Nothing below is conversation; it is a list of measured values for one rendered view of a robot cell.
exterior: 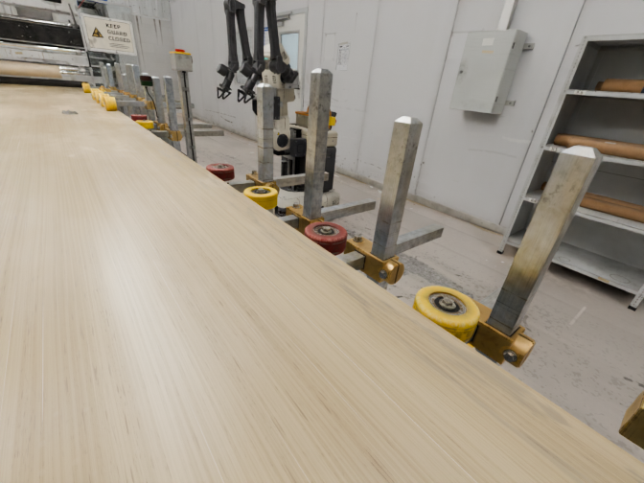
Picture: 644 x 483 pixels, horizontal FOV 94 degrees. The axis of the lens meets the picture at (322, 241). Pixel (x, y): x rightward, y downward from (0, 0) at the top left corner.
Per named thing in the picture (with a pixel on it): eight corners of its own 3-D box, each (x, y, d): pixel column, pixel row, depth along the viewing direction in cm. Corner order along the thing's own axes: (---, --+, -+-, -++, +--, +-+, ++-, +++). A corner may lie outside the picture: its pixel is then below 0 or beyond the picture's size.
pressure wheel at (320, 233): (329, 296, 56) (334, 241, 51) (293, 281, 60) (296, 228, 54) (347, 277, 63) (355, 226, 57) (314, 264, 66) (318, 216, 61)
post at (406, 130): (367, 322, 76) (407, 115, 54) (378, 330, 73) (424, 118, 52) (357, 327, 74) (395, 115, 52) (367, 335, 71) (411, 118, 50)
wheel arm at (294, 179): (323, 180, 119) (323, 170, 117) (328, 182, 117) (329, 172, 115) (214, 195, 94) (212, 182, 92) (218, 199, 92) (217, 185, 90)
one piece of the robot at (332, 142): (300, 187, 322) (305, 101, 284) (333, 203, 285) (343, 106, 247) (272, 191, 303) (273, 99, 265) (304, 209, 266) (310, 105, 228)
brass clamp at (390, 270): (359, 253, 74) (362, 234, 72) (403, 280, 65) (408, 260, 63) (340, 260, 71) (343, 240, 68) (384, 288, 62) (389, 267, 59)
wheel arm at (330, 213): (367, 208, 104) (369, 196, 102) (375, 212, 102) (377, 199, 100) (251, 236, 79) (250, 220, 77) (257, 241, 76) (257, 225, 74)
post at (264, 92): (267, 234, 108) (267, 83, 86) (272, 239, 106) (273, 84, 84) (259, 237, 106) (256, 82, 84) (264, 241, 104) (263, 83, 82)
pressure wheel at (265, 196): (252, 241, 73) (251, 195, 68) (241, 228, 79) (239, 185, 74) (282, 235, 77) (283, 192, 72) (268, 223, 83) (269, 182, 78)
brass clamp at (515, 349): (451, 310, 58) (459, 288, 55) (528, 357, 48) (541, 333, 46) (433, 323, 54) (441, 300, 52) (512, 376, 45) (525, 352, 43)
